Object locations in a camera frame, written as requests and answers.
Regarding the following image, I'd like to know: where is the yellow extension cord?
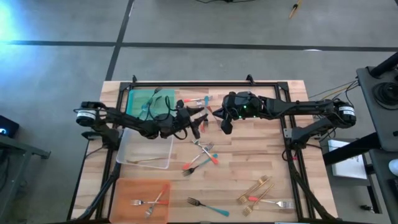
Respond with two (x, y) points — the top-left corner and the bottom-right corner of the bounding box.
(288, 0), (305, 19)

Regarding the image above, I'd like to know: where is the teal handled black fork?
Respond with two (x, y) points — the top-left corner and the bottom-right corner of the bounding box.
(149, 86), (164, 105)
(182, 152), (219, 177)
(203, 95), (210, 128)
(186, 197), (231, 218)
(138, 101), (153, 113)

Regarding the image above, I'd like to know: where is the black metal beam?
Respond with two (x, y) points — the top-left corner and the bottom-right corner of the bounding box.
(322, 132), (382, 166)

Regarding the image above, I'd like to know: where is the black metal table frame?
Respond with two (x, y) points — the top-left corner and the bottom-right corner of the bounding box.
(67, 80), (340, 222)

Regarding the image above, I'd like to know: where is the clear plastic bin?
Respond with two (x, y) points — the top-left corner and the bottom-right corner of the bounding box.
(116, 127), (175, 170)

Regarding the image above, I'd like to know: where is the black wire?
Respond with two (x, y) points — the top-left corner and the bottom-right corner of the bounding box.
(308, 80), (358, 100)

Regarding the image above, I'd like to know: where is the black side table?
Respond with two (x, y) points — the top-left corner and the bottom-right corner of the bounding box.
(356, 51), (398, 153)

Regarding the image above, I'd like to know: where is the yellow wire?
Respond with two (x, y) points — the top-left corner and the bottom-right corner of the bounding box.
(310, 83), (358, 108)

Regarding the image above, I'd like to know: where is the coiled black cable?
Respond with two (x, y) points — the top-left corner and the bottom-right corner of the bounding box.
(372, 82), (398, 110)

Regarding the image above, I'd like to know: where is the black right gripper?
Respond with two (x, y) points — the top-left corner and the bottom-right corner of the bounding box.
(212, 90), (243, 135)

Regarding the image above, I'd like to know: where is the white insulated bottle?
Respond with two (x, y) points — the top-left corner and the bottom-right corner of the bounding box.
(387, 157), (398, 177)

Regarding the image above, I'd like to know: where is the teal plastic bin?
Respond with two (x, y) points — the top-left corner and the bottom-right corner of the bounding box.
(125, 88), (177, 122)

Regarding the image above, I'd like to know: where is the orange plastic bin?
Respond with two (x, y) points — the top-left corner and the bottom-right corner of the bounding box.
(108, 177), (171, 224)

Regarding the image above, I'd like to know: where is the white cardboard box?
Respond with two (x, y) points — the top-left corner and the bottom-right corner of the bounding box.
(327, 139), (368, 180)

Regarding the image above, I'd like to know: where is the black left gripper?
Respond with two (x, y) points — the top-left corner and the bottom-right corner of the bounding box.
(174, 98), (210, 140)

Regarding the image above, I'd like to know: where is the grey metal table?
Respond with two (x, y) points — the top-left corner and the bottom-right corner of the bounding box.
(0, 133), (52, 223)

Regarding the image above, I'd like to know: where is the black electronics box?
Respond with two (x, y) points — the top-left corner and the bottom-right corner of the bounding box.
(0, 114), (20, 138)

